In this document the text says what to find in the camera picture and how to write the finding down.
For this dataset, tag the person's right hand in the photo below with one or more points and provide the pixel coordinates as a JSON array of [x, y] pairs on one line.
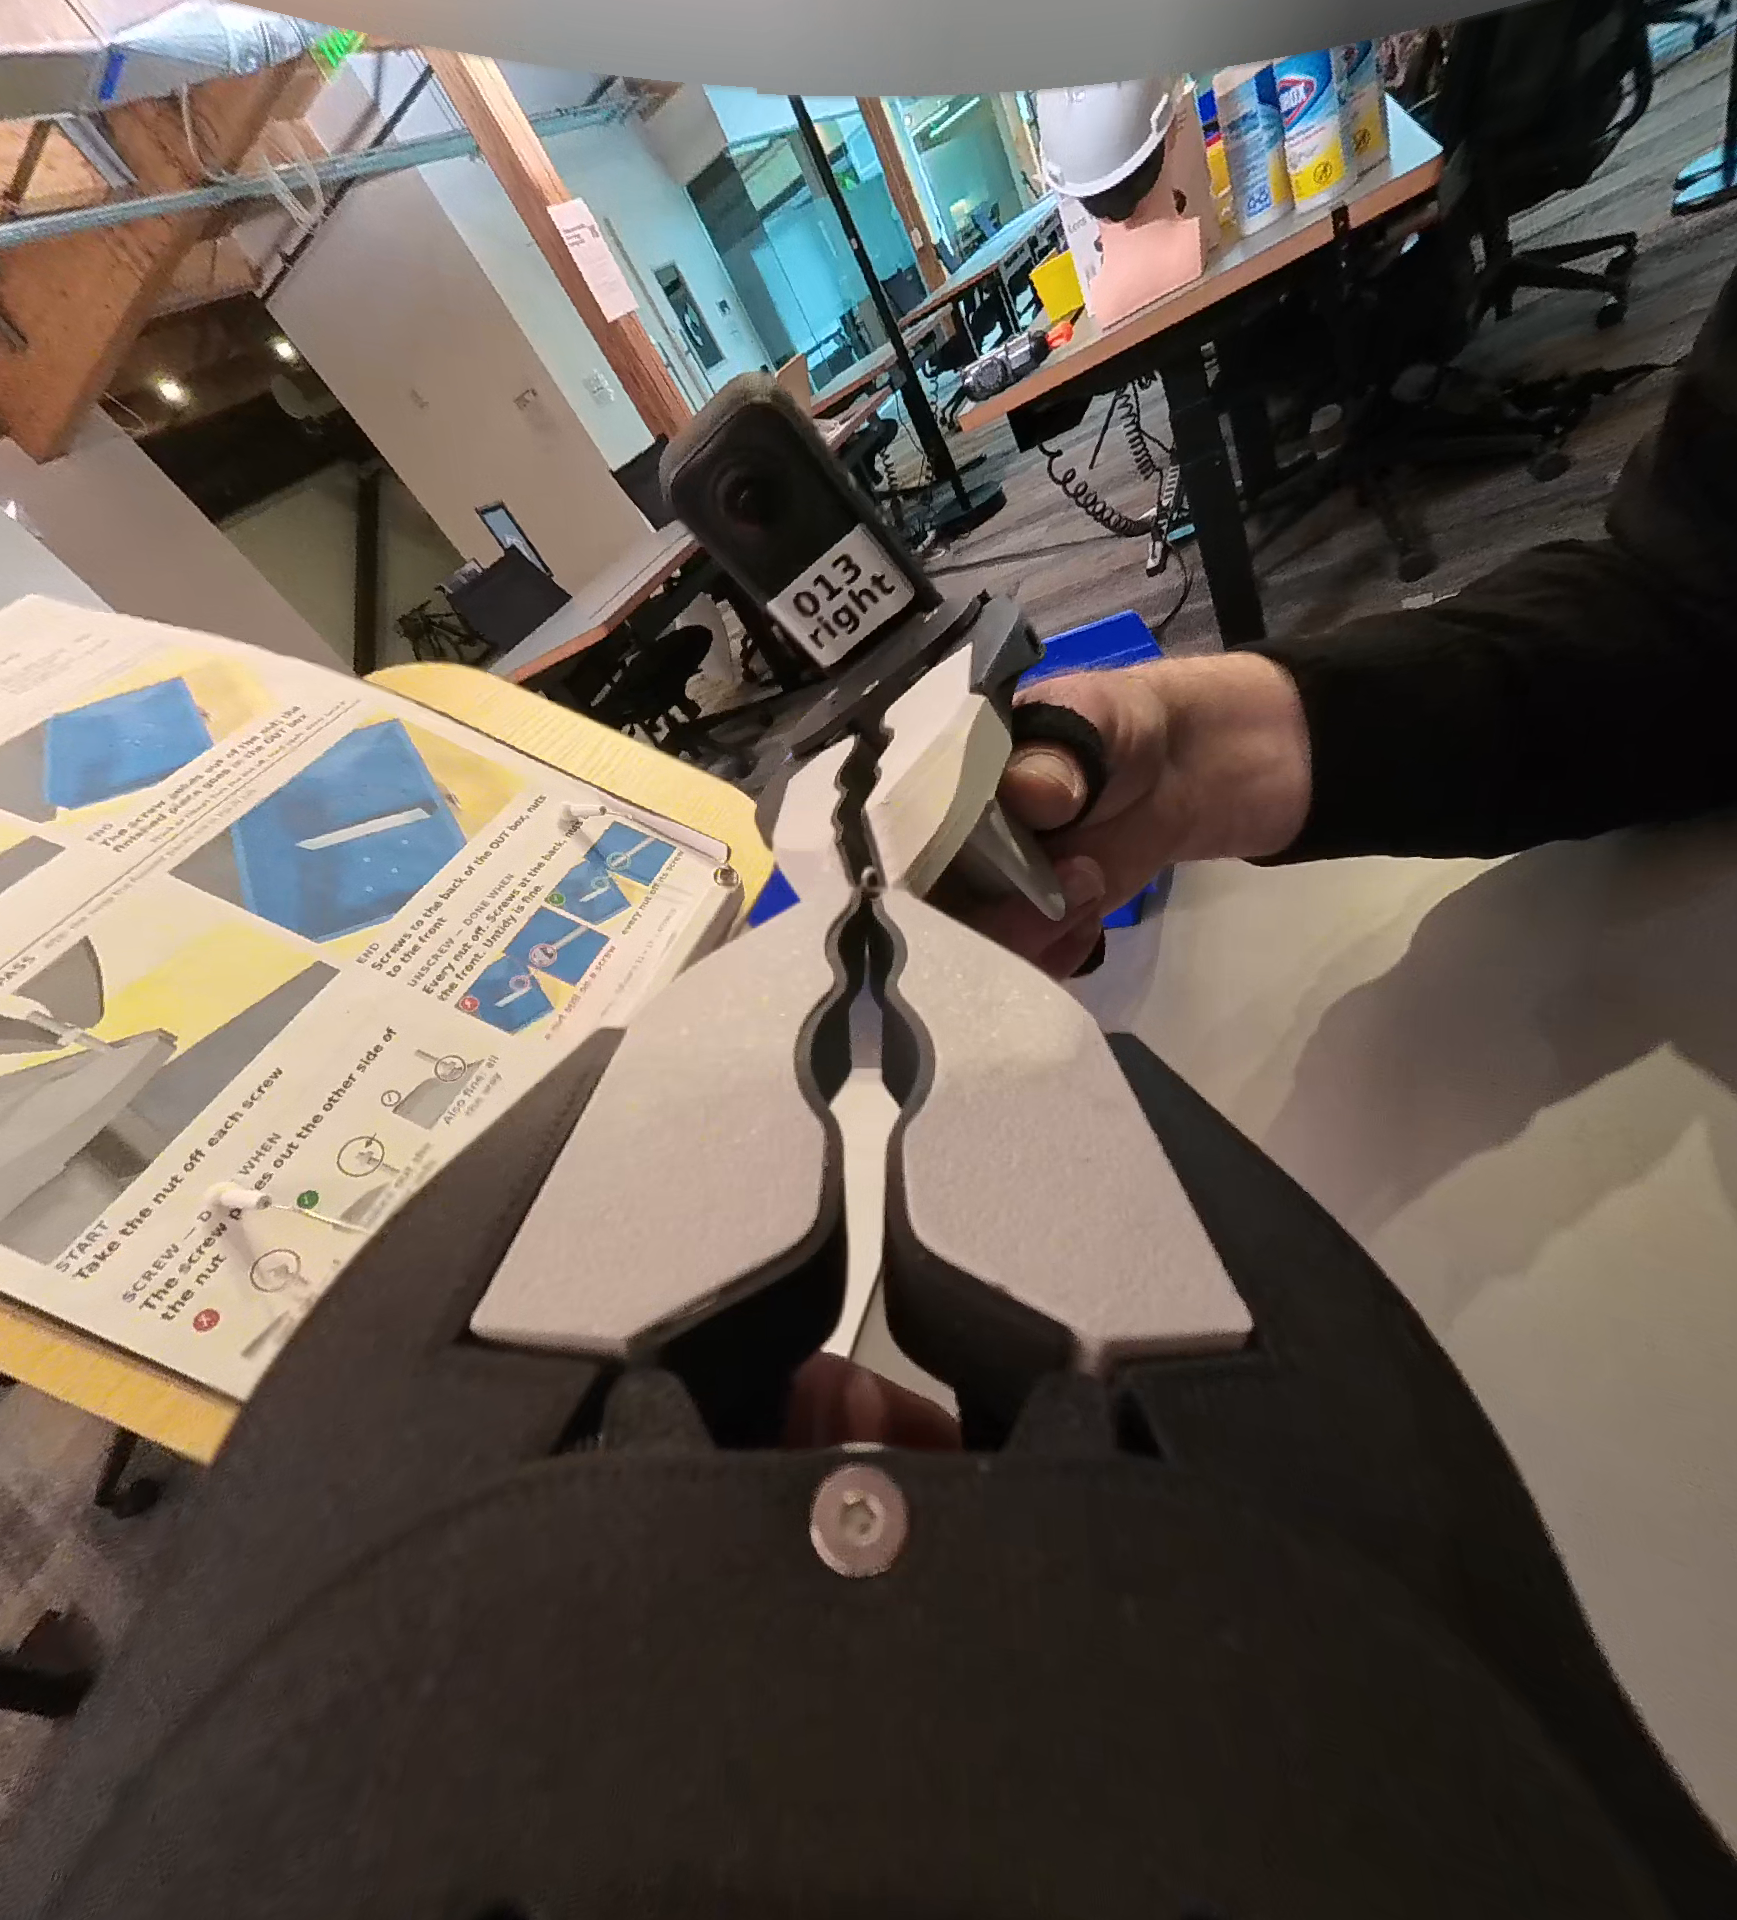
[[1199, 753]]

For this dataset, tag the wooden top desk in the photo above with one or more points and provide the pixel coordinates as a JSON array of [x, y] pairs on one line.
[[1259, 280]]

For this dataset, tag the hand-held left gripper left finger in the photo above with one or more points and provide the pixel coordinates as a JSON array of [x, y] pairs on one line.
[[660, 1188]]

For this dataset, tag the wooden post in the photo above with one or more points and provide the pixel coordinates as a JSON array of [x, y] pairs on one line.
[[518, 143]]

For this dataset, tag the white hard hat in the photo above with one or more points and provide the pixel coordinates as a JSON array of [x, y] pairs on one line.
[[1106, 137]]

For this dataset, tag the white wipes canister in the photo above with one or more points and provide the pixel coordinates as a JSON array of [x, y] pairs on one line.
[[1310, 137], [1252, 153], [1365, 113]]

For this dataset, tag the white paper notice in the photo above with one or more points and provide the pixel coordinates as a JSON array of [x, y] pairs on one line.
[[596, 261]]

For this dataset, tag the black round stand base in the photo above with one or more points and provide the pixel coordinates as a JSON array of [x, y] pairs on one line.
[[1731, 161]]

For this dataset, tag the black pole stand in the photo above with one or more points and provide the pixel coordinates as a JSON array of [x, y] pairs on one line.
[[965, 503]]

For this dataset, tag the black office chair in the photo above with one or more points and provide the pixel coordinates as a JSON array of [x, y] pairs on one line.
[[1527, 122]]

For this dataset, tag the printed instruction sheet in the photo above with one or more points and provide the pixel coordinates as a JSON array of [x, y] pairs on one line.
[[211, 960]]

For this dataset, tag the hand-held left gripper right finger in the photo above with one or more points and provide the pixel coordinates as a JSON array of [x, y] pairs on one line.
[[1065, 1188]]

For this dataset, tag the blue plastic bin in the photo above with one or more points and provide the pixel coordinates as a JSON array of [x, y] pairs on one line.
[[1093, 645]]

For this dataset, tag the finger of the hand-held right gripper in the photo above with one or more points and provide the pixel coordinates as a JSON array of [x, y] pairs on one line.
[[939, 777], [813, 825]]

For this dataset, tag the yellow plastic bin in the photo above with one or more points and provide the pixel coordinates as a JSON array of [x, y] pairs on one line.
[[1060, 290]]

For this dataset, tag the person's left hand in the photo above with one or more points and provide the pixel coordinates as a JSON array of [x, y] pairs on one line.
[[867, 1409]]

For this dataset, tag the person's right forearm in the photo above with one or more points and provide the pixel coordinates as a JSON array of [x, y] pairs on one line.
[[1558, 720]]

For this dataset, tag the white plastic peg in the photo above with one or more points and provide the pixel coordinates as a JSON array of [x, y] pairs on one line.
[[578, 816], [238, 1201]]

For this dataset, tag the yellow wooden board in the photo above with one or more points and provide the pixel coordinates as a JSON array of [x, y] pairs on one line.
[[628, 736]]

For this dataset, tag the black monitor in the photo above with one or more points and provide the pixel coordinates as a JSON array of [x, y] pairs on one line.
[[520, 585]]

